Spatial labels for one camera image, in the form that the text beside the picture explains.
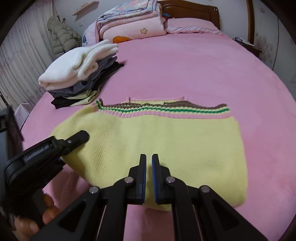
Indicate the wooden wall shelf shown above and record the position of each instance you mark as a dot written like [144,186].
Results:
[84,7]

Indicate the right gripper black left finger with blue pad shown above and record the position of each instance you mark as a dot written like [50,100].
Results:
[99,214]

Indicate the white box by bed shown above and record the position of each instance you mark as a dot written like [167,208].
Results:
[21,114]

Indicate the yellow striped knit sweater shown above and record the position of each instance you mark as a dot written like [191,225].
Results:
[201,146]

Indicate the grey folded garment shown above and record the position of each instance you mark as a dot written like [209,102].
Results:
[86,84]

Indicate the wooden headboard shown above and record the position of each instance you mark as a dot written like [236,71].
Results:
[187,9]

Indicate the white fleece folded garment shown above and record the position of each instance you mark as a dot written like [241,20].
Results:
[75,65]

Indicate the dark wooden bed post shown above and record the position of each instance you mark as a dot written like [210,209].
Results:
[11,137]

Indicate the pink cartoon folded quilt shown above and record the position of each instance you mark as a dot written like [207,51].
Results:
[130,21]

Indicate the beige curtain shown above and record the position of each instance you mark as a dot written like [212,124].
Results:
[26,53]

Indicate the wooden nightstand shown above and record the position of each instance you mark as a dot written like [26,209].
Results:
[250,47]

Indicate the light green folded garment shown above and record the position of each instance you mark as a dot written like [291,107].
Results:
[85,98]

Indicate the person's left hand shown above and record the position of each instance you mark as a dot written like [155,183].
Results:
[26,228]

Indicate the pink pillow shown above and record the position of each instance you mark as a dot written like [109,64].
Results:
[190,25]

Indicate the olive puffer jacket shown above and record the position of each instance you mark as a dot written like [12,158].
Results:
[63,38]

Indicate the black folded garment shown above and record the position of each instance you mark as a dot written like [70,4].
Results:
[61,102]

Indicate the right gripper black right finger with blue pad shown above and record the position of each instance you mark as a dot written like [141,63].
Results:
[199,213]

